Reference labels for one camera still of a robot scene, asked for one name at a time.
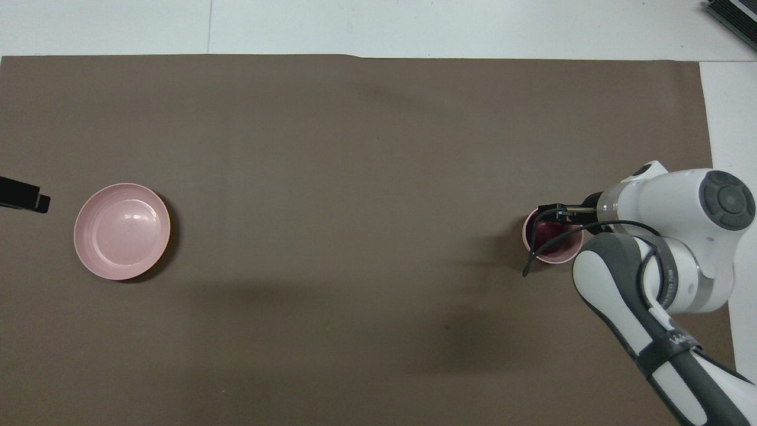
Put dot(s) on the dark red apple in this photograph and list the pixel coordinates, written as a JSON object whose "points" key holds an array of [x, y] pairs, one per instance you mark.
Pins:
{"points": [[547, 232]]}

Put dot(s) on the brown paper table mat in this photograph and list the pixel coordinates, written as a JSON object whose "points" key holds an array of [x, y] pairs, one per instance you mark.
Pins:
{"points": [[355, 177]]}

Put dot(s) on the pink ceramic bowl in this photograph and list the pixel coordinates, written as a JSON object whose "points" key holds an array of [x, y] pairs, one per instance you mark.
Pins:
{"points": [[559, 254]]}

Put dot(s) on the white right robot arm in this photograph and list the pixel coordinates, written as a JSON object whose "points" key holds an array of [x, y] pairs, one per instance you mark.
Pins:
{"points": [[680, 248]]}

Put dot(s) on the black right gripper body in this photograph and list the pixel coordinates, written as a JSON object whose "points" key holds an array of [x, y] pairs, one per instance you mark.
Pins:
{"points": [[592, 200]]}

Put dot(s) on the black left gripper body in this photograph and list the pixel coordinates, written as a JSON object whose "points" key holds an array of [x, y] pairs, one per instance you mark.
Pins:
{"points": [[16, 192]]}

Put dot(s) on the pink ceramic plate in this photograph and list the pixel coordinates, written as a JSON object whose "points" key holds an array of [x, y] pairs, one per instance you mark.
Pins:
{"points": [[121, 232]]}

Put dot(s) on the black ribbed device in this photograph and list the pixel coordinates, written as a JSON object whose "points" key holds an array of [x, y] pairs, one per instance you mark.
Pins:
{"points": [[733, 15]]}

